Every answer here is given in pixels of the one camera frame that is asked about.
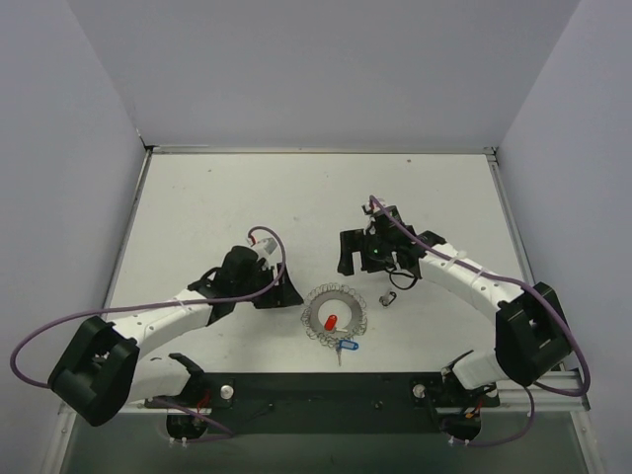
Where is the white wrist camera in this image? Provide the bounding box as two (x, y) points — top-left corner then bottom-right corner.
(251, 237), (277, 260)
(361, 198), (388, 217)

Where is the purple cable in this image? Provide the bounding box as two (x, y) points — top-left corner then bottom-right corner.
(368, 195), (593, 448)
(10, 225), (288, 443)

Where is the small silver key clip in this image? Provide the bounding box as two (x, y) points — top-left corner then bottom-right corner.
(378, 289), (398, 308)

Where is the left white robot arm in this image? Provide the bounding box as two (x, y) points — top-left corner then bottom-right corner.
(48, 239), (303, 427)

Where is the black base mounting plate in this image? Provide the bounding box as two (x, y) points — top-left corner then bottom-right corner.
(168, 372), (500, 435)

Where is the large metal keyring with loops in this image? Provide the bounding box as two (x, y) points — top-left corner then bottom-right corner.
(300, 282), (367, 349)

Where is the blue key tag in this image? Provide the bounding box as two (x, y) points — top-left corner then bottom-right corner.
(337, 340), (359, 353)

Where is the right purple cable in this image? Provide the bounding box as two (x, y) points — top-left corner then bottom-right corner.
(368, 195), (593, 448)

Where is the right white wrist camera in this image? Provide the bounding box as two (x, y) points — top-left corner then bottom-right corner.
(361, 198), (388, 217)

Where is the red key tag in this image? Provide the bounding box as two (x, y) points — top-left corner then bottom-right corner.
(324, 314), (338, 332)

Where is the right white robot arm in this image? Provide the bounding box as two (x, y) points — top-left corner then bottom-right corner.
(338, 203), (573, 390)

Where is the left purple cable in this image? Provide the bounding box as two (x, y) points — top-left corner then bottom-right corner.
(10, 225), (288, 443)

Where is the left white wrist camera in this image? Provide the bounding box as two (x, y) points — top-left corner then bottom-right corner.
(251, 237), (277, 260)

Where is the aluminium front rail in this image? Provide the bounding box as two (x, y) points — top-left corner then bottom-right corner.
(51, 359), (591, 426)

